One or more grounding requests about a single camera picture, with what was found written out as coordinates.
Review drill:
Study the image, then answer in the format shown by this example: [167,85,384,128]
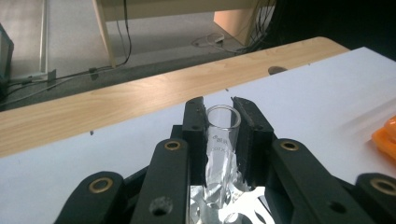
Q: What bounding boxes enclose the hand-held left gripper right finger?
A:
[231,96,277,189]

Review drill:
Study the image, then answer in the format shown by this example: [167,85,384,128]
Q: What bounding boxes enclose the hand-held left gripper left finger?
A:
[181,95,208,187]

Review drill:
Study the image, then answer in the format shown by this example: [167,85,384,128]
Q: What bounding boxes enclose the clear glass test tube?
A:
[204,105,243,210]

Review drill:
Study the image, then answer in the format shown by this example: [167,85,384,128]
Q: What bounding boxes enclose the orange plastic test tube rack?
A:
[370,114,396,161]

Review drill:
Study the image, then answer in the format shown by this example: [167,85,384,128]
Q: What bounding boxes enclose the beige wooden furniture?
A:
[92,0,277,69]

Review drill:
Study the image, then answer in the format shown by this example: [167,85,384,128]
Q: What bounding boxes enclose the black cabinet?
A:
[0,22,15,86]

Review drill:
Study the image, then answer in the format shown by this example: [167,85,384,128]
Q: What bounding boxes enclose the black hanging cable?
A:
[114,0,134,68]

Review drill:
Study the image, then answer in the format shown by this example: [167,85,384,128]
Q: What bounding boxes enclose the gray floor cable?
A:
[0,65,114,107]

